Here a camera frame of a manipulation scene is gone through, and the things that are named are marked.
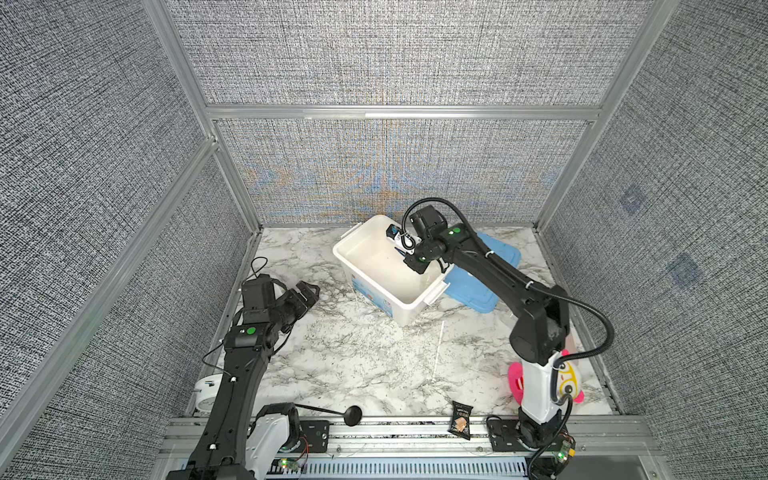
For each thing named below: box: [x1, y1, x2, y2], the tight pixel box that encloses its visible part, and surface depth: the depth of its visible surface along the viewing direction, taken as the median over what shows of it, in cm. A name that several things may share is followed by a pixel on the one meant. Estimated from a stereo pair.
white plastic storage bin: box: [334, 214, 454, 321], surface depth 85 cm
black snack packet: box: [448, 400, 474, 441], surface depth 76 cm
